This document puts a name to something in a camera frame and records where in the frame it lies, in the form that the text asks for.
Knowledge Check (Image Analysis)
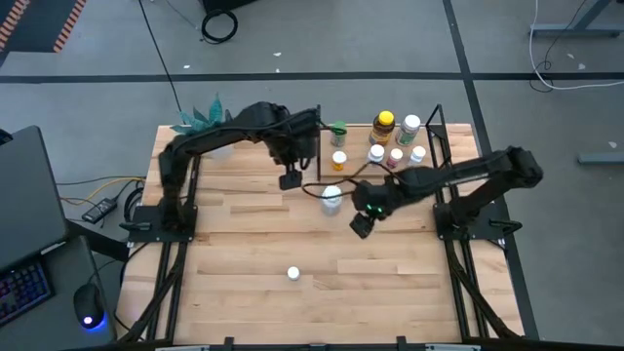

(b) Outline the green bottle with green cap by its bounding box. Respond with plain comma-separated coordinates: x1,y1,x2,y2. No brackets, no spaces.
330,120,349,149

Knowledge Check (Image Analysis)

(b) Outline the yellow cable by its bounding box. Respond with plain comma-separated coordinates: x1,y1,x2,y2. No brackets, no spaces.
58,176,148,207

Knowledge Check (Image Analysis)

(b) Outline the dark grey desk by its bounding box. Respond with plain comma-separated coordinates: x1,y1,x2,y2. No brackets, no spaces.
0,125,129,351

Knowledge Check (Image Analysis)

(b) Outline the black left wrist camera cable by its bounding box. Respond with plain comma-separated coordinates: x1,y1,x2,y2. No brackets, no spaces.
319,120,348,137

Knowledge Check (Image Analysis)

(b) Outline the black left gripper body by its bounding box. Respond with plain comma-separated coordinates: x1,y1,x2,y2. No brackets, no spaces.
270,127,321,171

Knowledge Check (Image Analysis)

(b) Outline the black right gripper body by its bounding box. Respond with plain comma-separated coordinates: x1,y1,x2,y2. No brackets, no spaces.
358,178,399,216

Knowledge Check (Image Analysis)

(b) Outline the black table edge bar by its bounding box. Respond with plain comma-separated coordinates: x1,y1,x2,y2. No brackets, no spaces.
62,334,624,351

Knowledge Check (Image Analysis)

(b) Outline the wooden shelf with black frame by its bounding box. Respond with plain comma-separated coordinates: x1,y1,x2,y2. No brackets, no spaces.
315,102,449,183

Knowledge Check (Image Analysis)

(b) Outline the grey desk foot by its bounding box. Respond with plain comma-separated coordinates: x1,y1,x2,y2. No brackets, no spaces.
529,0,624,39
577,151,624,166

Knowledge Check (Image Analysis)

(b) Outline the white bottle with green label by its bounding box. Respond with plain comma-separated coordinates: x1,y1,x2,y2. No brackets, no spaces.
394,113,422,148

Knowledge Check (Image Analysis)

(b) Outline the white floor cable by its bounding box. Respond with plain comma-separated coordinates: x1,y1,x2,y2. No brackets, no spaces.
527,0,624,92

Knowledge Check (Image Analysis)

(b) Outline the pink label bottle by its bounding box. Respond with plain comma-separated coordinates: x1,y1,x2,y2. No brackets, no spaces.
385,147,405,170

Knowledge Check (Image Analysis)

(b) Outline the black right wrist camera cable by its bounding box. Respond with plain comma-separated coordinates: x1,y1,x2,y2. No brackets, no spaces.
300,162,372,200

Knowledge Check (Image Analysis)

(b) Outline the large white bottle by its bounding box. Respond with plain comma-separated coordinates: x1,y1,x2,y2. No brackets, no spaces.
319,184,344,217

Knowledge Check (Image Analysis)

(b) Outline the coiled black cable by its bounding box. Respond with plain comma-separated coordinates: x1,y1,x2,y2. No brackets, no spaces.
200,8,240,46

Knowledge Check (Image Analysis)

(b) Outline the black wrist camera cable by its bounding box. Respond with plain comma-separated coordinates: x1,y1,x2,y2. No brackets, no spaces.
319,120,348,137
300,162,372,200

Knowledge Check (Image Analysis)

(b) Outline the backlit black keyboard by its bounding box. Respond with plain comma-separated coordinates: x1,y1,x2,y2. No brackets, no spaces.
0,259,55,327

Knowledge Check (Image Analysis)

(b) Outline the green plant in white pot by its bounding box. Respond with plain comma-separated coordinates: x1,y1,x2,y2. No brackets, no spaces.
170,94,236,161

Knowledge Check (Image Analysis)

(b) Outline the black mat with orange stripes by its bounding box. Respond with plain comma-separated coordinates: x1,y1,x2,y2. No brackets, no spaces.
0,0,89,55

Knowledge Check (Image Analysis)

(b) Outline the black computer mouse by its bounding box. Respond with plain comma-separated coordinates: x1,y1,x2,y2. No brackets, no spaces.
72,283,106,331

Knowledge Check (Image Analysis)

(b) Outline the long black floor cable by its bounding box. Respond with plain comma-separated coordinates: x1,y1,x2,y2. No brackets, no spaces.
137,0,183,114

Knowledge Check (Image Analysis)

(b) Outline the brown fish oil bottle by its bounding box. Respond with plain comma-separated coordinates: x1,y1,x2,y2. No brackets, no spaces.
368,109,397,147

